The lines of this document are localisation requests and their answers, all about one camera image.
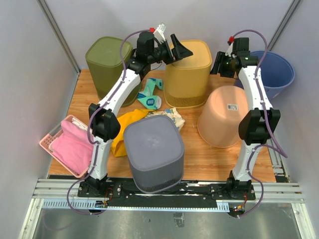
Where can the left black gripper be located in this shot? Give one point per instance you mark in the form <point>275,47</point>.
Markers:
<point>179,52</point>

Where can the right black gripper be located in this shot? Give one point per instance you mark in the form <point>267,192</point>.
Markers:
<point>217,67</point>

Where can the yellow mesh basket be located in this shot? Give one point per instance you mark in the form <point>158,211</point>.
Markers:
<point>186,81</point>

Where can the blue plastic bucket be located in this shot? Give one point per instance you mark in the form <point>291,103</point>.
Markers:
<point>277,74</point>

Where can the green mesh basket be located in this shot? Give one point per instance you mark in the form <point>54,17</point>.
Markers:
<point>104,62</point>

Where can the peach plastic bucket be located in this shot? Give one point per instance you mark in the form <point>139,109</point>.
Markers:
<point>224,109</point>

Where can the grey plastic basket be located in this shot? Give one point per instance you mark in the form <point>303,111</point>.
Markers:
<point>155,151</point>

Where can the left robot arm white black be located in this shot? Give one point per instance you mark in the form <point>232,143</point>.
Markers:
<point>103,127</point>

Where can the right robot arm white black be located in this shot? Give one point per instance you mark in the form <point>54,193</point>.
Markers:
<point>256,127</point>

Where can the teal white sock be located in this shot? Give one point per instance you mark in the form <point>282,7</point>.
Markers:
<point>147,97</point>

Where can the white dinosaur print cloth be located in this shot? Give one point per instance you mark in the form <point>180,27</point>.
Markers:
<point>173,114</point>

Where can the yellow garment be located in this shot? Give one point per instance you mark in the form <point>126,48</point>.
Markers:
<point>118,146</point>

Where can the pink cloth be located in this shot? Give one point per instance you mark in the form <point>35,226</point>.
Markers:
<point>72,148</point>

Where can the pink plastic crate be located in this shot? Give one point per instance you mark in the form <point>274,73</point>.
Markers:
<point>54,134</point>

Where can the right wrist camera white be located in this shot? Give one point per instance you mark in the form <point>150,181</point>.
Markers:
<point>229,52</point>

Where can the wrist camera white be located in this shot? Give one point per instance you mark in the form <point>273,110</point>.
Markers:
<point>229,52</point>
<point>159,33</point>

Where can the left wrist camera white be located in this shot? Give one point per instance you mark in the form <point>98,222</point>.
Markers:
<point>159,33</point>

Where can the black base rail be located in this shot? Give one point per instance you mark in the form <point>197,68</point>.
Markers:
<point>123,192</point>

